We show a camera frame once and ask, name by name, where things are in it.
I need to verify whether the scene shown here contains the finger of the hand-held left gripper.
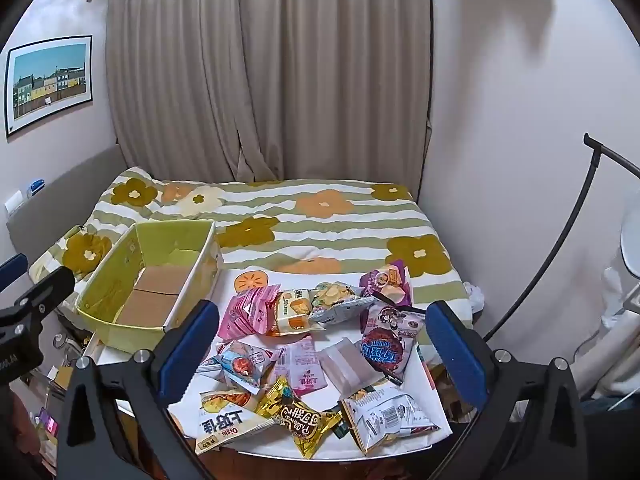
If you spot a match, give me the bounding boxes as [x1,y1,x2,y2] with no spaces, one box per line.
[0,254,28,283]
[14,265,76,323]

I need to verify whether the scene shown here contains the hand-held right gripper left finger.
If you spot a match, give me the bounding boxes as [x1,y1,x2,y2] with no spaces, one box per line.
[56,300,221,480]

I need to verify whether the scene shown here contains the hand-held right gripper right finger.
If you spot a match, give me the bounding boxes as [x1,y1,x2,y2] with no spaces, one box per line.
[426,301,588,480]

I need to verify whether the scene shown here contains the dark blue red snack packet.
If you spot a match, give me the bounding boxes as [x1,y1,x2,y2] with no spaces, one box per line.
[360,330,418,386]

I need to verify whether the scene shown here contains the pink striped snack packet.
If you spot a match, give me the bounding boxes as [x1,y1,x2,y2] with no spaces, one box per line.
[229,284,282,333]
[217,310,268,342]

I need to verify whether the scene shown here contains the lilac cartoon snack packet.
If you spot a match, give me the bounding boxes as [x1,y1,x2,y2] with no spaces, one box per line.
[361,302,428,348]

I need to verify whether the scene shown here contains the snack packets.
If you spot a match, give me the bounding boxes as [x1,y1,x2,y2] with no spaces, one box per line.
[197,389,278,456]

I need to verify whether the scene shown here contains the green cardboard box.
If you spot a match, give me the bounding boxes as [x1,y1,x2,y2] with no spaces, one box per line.
[75,220,223,353]

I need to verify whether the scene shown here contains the white barcode snack packet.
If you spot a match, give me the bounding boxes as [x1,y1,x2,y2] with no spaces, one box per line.
[341,382,441,457]

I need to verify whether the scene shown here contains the gold snack packet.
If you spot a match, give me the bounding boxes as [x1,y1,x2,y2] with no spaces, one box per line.
[255,376,343,460]

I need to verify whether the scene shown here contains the flower print pillow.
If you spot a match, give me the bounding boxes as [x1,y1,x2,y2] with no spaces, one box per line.
[29,224,115,291]

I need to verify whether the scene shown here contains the blue packet with red food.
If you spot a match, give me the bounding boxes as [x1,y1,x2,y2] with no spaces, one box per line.
[196,340,281,393]

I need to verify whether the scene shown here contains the crumpled white tissue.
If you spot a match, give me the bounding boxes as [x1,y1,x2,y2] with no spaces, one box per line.
[462,282,486,316]

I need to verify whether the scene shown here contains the grey headboard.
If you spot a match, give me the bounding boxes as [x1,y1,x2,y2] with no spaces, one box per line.
[6,145,121,271]

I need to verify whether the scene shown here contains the purple snack packet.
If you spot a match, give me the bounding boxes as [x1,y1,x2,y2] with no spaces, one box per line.
[360,259,413,308]

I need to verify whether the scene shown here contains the orange cream cake packet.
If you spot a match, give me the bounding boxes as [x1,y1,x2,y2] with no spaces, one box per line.
[265,287,326,336]

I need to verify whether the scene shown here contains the translucent white snack packet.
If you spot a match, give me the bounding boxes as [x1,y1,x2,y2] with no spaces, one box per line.
[317,337,386,396]

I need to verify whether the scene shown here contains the small pink white packet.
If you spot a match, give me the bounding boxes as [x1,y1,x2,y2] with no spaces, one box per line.
[274,336,328,397]

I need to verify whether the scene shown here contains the grey potato chips packet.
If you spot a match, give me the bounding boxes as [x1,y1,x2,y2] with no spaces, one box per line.
[307,282,376,331]

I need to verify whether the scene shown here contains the white cloth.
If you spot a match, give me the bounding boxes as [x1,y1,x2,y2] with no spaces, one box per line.
[575,265,640,398]

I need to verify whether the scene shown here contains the framed picture of houses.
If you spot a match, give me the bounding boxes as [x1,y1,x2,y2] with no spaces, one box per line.
[4,35,94,140]

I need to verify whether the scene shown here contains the white lamp head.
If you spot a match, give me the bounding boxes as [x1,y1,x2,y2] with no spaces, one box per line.
[620,205,640,278]

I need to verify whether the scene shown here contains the black curved lamp pole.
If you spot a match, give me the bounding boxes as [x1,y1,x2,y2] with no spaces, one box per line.
[482,132,640,341]

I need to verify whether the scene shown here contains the beige curtain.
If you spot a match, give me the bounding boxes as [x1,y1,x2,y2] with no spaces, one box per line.
[105,0,433,183]

